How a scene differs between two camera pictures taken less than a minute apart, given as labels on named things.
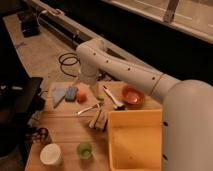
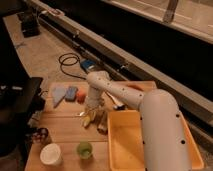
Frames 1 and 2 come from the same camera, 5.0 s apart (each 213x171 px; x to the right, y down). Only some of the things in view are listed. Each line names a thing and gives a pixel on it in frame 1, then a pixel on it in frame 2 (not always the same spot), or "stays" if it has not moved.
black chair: [20, 98] stays
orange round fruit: [81, 98] stays
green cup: [84, 150] stays
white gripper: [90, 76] -> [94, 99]
